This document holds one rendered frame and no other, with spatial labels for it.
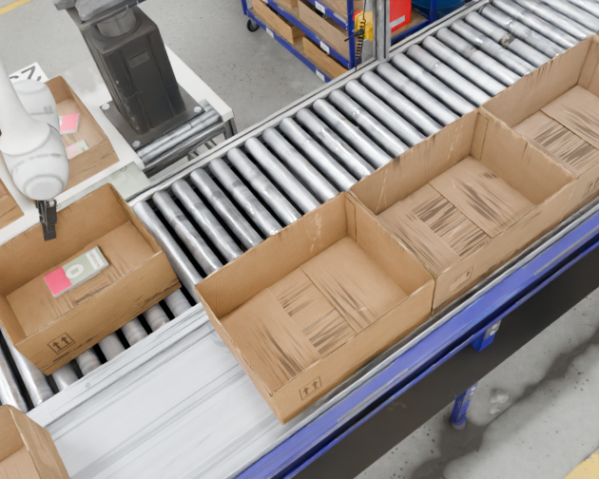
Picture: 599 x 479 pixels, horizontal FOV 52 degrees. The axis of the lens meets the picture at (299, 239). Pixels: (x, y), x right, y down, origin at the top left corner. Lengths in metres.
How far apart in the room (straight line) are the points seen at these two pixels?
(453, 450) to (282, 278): 1.00
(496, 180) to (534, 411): 0.96
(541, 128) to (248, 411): 1.03
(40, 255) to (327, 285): 0.78
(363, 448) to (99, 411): 0.61
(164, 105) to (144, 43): 0.23
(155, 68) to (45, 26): 2.27
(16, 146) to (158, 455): 0.67
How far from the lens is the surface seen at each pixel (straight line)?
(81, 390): 1.43
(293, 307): 1.39
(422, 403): 1.57
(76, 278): 1.73
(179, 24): 3.78
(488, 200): 1.55
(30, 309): 1.76
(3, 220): 1.96
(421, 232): 1.48
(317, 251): 1.44
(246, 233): 1.68
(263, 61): 3.38
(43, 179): 1.29
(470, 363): 1.62
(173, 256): 1.70
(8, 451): 1.44
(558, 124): 1.76
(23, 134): 1.31
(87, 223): 1.75
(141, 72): 1.90
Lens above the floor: 2.10
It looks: 55 degrees down
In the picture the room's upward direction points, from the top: 11 degrees counter-clockwise
